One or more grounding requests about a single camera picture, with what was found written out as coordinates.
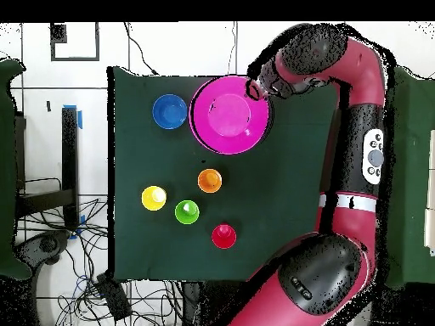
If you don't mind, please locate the yellow cup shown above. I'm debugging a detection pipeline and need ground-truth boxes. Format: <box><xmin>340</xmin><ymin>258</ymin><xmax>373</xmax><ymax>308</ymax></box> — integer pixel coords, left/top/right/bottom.
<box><xmin>140</xmin><ymin>185</ymin><xmax>168</xmax><ymax>212</ymax></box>

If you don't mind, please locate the large pink bowl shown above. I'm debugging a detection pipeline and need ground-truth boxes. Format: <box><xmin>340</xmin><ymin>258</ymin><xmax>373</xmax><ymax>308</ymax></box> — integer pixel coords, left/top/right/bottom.
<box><xmin>188</xmin><ymin>75</ymin><xmax>273</xmax><ymax>156</ymax></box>

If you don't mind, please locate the blue tape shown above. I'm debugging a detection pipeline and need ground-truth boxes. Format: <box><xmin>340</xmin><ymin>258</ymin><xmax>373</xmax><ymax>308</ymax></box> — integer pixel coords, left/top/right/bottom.
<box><xmin>62</xmin><ymin>104</ymin><xmax>83</xmax><ymax>130</ymax></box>

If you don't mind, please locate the green-clothed side table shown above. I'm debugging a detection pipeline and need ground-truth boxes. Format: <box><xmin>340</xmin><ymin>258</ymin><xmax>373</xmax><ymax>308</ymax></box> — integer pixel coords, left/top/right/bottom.
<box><xmin>0</xmin><ymin>57</ymin><xmax>33</xmax><ymax>281</ymax></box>
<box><xmin>385</xmin><ymin>65</ymin><xmax>435</xmax><ymax>289</ymax></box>

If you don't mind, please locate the orange cup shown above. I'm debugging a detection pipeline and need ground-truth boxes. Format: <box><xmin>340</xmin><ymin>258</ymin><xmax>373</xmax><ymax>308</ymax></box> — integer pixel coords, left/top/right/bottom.
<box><xmin>197</xmin><ymin>168</ymin><xmax>223</xmax><ymax>194</ymax></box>

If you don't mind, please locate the black post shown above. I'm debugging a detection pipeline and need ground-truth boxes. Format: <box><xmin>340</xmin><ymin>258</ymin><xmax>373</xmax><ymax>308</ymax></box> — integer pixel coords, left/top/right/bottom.
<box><xmin>61</xmin><ymin>106</ymin><xmax>80</xmax><ymax>228</ymax></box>

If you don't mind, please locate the black wheeled base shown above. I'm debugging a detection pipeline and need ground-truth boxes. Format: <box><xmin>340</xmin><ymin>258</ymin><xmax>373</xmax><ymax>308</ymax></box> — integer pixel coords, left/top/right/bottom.
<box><xmin>14</xmin><ymin>229</ymin><xmax>72</xmax><ymax>269</ymax></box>

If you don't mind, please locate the blue bowl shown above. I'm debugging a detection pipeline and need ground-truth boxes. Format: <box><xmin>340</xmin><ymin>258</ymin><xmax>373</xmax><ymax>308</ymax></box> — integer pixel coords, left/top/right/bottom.
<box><xmin>151</xmin><ymin>93</ymin><xmax>189</xmax><ymax>131</ymax></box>

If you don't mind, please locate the red cup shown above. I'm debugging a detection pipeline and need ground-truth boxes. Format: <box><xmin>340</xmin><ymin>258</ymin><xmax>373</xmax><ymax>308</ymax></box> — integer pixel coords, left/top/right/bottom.
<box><xmin>211</xmin><ymin>223</ymin><xmax>238</xmax><ymax>250</ymax></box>

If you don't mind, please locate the black power strip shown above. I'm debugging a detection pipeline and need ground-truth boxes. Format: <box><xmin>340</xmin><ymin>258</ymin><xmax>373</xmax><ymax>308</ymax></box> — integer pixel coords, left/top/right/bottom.
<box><xmin>95</xmin><ymin>273</ymin><xmax>133</xmax><ymax>322</ymax></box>

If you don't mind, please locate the green cup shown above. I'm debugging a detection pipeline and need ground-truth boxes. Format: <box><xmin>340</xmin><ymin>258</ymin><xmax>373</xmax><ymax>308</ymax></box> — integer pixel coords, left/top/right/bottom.
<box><xmin>173</xmin><ymin>200</ymin><xmax>201</xmax><ymax>226</ymax></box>

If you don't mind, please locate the white board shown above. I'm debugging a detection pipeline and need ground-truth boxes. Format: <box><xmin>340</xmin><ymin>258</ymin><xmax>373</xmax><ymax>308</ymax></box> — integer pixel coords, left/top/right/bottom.
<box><xmin>423</xmin><ymin>128</ymin><xmax>435</xmax><ymax>257</ymax></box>

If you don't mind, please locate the black square frame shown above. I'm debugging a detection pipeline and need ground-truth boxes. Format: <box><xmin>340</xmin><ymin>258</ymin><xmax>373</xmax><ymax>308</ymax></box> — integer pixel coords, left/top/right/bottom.
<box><xmin>49</xmin><ymin>21</ymin><xmax>100</xmax><ymax>63</ymax></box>

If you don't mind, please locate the blue cable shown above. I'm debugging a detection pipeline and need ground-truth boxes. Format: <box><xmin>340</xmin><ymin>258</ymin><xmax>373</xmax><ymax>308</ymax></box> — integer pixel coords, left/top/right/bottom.
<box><xmin>73</xmin><ymin>274</ymin><xmax>103</xmax><ymax>300</ymax></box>

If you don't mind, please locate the dark green tablecloth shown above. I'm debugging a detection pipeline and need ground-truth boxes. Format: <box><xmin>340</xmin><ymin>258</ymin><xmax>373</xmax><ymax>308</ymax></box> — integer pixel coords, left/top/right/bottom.
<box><xmin>107</xmin><ymin>65</ymin><xmax>341</xmax><ymax>284</ymax></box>

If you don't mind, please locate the thin black cable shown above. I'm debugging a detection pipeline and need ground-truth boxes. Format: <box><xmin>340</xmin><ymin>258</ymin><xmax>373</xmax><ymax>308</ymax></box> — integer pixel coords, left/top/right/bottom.
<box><xmin>122</xmin><ymin>21</ymin><xmax>161</xmax><ymax>76</ymax></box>

